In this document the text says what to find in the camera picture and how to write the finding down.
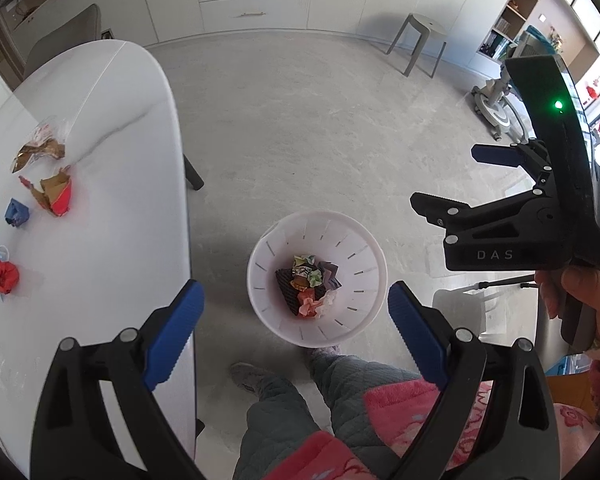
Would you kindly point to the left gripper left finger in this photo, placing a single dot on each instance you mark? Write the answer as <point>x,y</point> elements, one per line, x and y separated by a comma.
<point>72,437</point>

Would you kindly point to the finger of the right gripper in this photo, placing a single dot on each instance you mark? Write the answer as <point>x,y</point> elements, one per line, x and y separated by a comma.
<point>531,157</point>

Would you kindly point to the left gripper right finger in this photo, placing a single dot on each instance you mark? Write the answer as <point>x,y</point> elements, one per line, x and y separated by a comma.
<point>518,438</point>

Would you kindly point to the red paper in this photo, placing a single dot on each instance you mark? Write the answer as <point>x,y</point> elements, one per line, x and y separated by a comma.
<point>9,277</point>

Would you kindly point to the blue paper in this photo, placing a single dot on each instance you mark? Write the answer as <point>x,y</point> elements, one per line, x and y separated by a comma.
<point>16,213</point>

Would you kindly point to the red brown wrapper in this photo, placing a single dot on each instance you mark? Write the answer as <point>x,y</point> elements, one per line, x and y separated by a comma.
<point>54,193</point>

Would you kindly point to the brown torn snack wrapper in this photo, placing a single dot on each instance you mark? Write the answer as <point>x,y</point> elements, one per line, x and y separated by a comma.
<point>48,140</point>

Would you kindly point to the white slotted trash bin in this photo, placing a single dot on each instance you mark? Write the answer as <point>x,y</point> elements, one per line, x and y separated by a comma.
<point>317,278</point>

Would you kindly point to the person's right hand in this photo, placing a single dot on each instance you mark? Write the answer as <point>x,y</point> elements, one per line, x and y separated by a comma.
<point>581,283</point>

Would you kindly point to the exercise machine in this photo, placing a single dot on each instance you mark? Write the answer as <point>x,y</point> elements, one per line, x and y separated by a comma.
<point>492,101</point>

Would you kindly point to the grey stool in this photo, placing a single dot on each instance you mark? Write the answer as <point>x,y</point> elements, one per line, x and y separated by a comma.
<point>427,29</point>

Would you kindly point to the person's legs in teal trousers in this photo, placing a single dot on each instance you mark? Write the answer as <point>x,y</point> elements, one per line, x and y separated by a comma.
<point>280,421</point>

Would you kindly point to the white oval table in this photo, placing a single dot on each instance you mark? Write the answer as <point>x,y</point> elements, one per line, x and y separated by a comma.
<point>120,252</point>

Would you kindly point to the grey chair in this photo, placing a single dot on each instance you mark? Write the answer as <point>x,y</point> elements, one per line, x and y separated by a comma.
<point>83,28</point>

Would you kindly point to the wooden wall shelf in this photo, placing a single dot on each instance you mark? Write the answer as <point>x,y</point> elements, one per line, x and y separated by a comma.
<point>571,26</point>

